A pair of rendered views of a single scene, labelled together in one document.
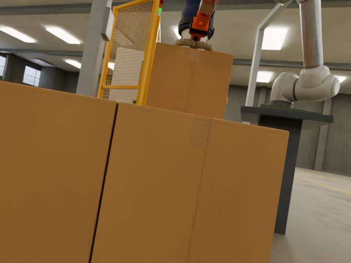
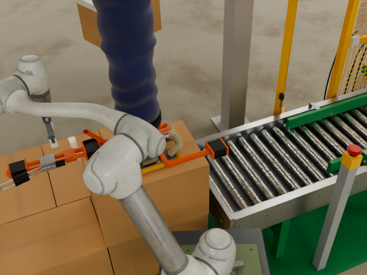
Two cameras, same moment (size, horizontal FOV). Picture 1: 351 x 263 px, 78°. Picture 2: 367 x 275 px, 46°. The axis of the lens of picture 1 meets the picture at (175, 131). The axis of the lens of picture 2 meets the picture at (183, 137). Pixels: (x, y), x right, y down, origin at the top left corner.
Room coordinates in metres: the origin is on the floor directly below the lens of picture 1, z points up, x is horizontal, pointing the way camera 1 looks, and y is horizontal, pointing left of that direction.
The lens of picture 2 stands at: (1.09, -1.66, 2.50)
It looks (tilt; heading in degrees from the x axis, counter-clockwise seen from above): 41 degrees down; 72
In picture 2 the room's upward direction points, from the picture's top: 2 degrees counter-clockwise
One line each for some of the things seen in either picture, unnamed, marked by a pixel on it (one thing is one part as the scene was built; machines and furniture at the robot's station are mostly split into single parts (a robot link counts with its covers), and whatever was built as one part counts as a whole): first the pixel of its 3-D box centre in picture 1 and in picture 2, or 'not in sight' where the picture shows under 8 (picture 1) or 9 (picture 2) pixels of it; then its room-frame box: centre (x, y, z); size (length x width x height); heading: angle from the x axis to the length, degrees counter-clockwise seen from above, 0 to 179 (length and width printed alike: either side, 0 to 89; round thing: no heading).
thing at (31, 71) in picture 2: not in sight; (30, 75); (0.97, -0.05, 1.56); 0.13 x 0.11 x 0.16; 36
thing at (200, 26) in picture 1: (199, 27); (92, 148); (1.14, -0.03, 1.08); 0.10 x 0.08 x 0.06; 93
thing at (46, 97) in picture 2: not in sight; (40, 95); (0.98, -0.04, 1.45); 0.09 x 0.09 x 0.06
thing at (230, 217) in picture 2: not in sight; (205, 180); (1.76, 0.01, 0.58); 0.70 x 0.03 x 0.06; 93
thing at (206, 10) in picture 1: (207, 4); (48, 162); (0.93, -0.05, 1.08); 0.07 x 0.07 x 0.04; 3
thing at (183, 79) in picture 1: (184, 97); (145, 181); (1.39, -0.02, 0.74); 0.60 x 0.40 x 0.40; 1
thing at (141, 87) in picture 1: (120, 82); (290, 25); (2.72, 0.78, 1.05); 0.87 x 0.10 x 2.10; 55
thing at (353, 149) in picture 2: not in sight; (354, 151); (2.36, -0.46, 1.02); 0.07 x 0.07 x 0.04
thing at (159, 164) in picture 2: not in sight; (148, 161); (1.40, -0.11, 0.98); 0.34 x 0.10 x 0.05; 3
